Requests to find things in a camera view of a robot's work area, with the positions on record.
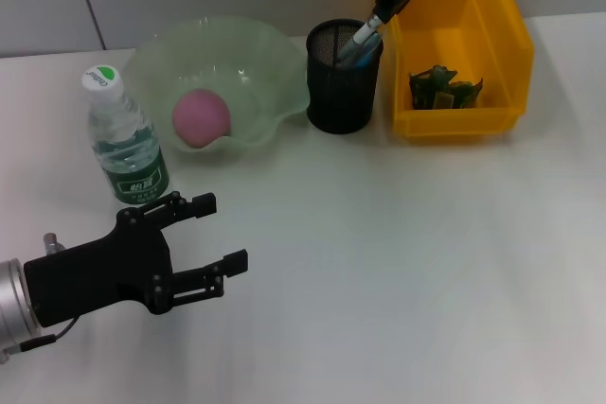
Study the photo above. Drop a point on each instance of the clear water bottle green label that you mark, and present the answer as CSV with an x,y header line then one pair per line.
x,y
123,139

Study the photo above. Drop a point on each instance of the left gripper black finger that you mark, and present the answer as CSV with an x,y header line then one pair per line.
x,y
234,264
203,205

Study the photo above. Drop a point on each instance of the yellow plastic bin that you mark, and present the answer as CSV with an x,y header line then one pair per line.
x,y
473,44

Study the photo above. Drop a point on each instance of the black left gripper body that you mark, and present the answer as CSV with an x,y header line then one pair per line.
x,y
104,271

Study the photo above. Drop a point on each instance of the black mesh pen holder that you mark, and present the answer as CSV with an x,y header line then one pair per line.
x,y
341,96

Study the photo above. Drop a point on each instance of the pink peach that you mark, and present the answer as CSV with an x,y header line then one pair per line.
x,y
201,117

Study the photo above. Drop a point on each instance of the green glass fruit plate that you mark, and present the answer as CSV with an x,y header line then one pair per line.
x,y
265,73

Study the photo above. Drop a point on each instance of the blue scissors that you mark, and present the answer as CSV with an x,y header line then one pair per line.
x,y
371,56

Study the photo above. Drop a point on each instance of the green plastic wrapper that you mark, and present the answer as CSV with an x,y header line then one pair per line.
x,y
445,89

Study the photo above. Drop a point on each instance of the silver clear pen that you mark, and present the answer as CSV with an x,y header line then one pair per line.
x,y
360,37

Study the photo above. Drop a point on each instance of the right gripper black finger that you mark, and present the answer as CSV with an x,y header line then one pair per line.
x,y
388,6

